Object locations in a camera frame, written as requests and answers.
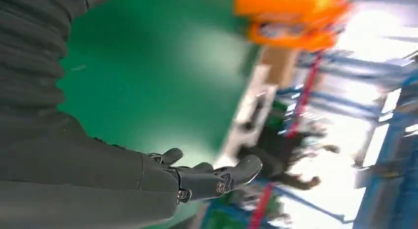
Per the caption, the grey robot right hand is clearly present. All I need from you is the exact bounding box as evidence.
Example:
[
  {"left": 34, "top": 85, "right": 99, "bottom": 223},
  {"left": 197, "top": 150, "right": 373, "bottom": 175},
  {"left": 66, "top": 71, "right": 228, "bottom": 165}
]
[{"left": 0, "top": 112, "right": 263, "bottom": 229}]

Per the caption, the green table mat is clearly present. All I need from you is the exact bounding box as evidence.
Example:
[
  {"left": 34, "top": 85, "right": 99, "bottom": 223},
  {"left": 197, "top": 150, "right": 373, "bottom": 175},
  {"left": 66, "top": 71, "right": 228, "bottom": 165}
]
[{"left": 57, "top": 0, "right": 262, "bottom": 229}]

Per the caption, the green crate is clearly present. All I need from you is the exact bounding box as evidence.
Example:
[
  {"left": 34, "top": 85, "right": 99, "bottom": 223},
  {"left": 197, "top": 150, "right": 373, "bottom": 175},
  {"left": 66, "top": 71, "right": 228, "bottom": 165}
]
[
  {"left": 205, "top": 206, "right": 252, "bottom": 229},
  {"left": 271, "top": 101, "right": 290, "bottom": 132}
]

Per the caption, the white table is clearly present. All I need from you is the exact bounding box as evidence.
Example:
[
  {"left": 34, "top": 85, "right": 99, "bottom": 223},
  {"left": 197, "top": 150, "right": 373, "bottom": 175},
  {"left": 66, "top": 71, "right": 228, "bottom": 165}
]
[{"left": 213, "top": 64, "right": 280, "bottom": 168}]

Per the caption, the black handheld controller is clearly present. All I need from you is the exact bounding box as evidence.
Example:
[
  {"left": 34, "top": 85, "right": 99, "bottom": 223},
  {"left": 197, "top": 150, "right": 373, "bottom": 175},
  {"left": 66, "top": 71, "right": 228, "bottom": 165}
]
[{"left": 240, "top": 98, "right": 267, "bottom": 132}]

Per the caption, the person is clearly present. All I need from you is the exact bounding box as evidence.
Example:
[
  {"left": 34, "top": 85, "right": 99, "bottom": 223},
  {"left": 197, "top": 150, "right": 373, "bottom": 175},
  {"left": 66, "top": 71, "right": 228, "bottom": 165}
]
[{"left": 280, "top": 172, "right": 323, "bottom": 192}]

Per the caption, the cardboard box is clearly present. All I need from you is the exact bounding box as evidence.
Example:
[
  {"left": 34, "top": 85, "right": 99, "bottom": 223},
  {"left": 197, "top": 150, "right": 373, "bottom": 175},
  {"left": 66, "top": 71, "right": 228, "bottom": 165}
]
[{"left": 260, "top": 47, "right": 300, "bottom": 89}]

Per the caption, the blue metal rack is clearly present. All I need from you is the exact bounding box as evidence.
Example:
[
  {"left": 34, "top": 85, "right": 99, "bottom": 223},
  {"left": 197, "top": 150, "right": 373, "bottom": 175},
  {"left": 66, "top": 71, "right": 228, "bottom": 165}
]
[{"left": 202, "top": 48, "right": 418, "bottom": 229}]

